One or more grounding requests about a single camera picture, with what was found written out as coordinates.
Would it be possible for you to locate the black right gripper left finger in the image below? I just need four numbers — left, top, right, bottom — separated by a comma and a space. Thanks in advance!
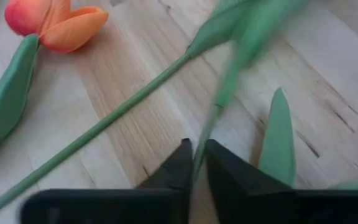
20, 139, 194, 224

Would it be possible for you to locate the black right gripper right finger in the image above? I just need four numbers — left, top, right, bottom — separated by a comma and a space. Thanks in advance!
205, 139, 358, 224

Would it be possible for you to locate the white artificial tulip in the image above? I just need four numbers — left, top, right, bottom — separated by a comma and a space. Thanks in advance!
193, 0, 310, 184

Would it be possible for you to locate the orange artificial tulip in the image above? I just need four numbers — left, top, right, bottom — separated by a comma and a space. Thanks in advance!
0, 0, 109, 166

